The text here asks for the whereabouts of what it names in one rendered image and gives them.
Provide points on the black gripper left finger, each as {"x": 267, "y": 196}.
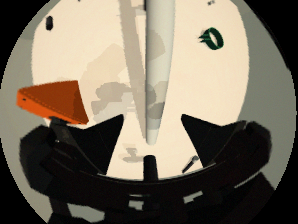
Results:
{"x": 95, "y": 143}

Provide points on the black cylinder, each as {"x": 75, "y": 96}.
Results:
{"x": 49, "y": 24}
{"x": 150, "y": 173}

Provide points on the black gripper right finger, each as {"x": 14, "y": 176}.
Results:
{"x": 209, "y": 139}

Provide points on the dark green ring with tab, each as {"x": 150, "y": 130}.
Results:
{"x": 208, "y": 40}

